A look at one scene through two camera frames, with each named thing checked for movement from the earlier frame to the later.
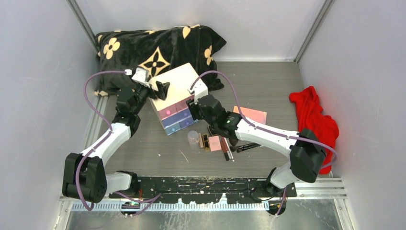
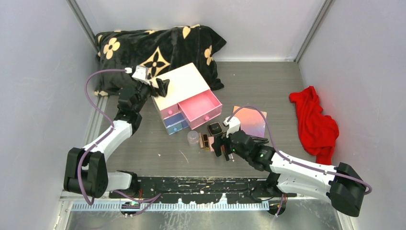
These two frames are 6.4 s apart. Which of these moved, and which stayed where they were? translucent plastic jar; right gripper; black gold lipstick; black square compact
Moved: right gripper
Stayed: black square compact; black gold lipstick; translucent plastic jar
